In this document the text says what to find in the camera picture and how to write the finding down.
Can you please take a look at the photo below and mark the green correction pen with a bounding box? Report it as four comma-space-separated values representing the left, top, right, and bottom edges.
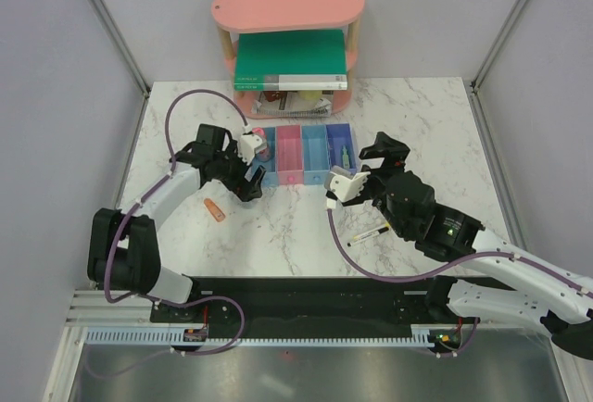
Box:
341, 145, 350, 170

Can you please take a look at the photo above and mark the white cable duct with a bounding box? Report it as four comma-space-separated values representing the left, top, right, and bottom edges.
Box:
84, 326, 461, 347

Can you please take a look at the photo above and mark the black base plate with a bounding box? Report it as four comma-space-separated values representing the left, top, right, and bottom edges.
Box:
150, 277, 473, 337

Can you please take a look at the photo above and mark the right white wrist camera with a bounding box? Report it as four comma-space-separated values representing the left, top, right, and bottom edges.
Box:
324, 166, 371, 209

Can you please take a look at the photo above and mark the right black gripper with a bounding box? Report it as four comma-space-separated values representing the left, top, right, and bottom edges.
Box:
340, 131, 410, 238

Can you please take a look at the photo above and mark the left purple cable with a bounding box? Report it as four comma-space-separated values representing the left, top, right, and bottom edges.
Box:
82, 88, 260, 380

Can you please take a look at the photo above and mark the pink oval shelf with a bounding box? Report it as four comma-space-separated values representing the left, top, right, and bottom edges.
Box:
211, 0, 365, 119

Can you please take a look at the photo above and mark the spiral notebook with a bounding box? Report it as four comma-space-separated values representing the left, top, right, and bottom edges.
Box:
251, 91, 334, 118

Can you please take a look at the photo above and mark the purple cable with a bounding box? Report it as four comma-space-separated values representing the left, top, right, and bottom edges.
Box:
82, 88, 260, 380
326, 202, 593, 359

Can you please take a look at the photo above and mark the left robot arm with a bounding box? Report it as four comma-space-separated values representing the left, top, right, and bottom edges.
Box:
87, 124, 267, 321

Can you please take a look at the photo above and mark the four-compartment pastel organizer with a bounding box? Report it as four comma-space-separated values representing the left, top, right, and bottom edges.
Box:
251, 123, 357, 188

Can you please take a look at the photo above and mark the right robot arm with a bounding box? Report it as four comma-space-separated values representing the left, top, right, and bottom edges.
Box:
325, 132, 592, 359

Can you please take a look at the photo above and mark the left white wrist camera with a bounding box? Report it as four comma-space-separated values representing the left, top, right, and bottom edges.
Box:
238, 129, 261, 165

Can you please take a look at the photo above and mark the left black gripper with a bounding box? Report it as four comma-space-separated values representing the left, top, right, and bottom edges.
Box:
213, 140, 265, 202

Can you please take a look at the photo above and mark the yellow white marker pen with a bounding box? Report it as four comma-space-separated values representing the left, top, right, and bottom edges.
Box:
347, 225, 390, 247

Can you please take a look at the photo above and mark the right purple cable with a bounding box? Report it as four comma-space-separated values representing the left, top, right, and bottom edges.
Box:
326, 202, 593, 359

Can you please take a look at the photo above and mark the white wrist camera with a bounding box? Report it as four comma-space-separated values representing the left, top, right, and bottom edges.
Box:
324, 166, 371, 209
238, 129, 261, 165

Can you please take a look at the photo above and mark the green book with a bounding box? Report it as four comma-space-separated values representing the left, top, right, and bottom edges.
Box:
233, 29, 347, 92

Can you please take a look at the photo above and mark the pink crayon bottle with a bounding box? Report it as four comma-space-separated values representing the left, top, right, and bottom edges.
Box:
253, 128, 272, 162

